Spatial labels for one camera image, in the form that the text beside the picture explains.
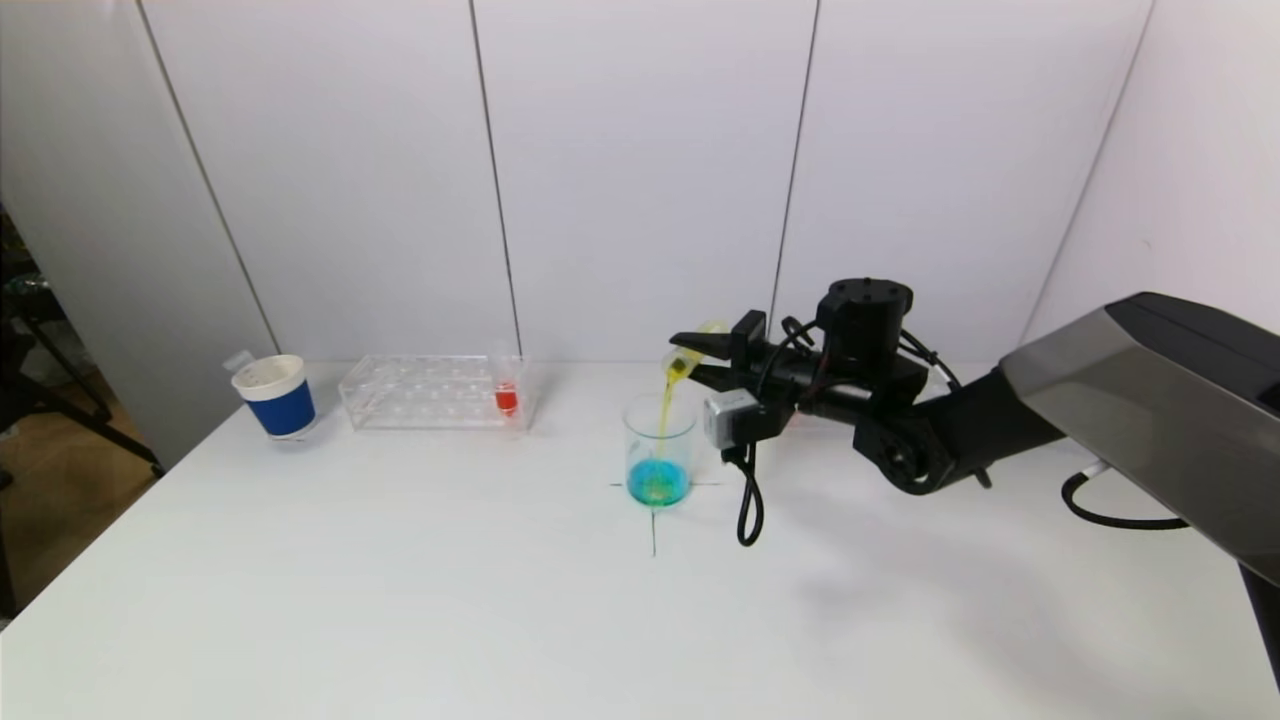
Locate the black tripod stand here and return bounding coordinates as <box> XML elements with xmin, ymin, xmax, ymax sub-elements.
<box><xmin>0</xmin><ymin>290</ymin><xmax>166</xmax><ymax>481</ymax></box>

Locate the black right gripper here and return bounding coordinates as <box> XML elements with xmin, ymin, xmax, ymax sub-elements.
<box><xmin>668</xmin><ymin>310</ymin><xmax>809</xmax><ymax>393</ymax></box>

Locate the clear glass beaker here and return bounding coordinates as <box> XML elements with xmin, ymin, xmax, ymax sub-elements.
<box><xmin>622</xmin><ymin>394</ymin><xmax>698</xmax><ymax>509</ymax></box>

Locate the test tube with red liquid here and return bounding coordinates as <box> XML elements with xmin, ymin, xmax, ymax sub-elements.
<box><xmin>489</xmin><ymin>342</ymin><xmax>522</xmax><ymax>421</ymax></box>

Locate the clear acrylic test tube rack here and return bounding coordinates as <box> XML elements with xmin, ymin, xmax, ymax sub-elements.
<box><xmin>339</xmin><ymin>354</ymin><xmax>536</xmax><ymax>435</ymax></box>

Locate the white paper cup blue sleeve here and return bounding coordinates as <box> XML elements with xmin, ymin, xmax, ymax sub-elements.
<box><xmin>230</xmin><ymin>354</ymin><xmax>318</xmax><ymax>442</ymax></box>

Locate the test tube with yellow liquid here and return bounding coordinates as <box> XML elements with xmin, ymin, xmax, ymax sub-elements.
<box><xmin>661</xmin><ymin>320</ymin><xmax>729</xmax><ymax>383</ymax></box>

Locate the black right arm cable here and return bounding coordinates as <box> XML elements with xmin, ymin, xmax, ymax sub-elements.
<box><xmin>722</xmin><ymin>445</ymin><xmax>766</xmax><ymax>548</ymax></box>

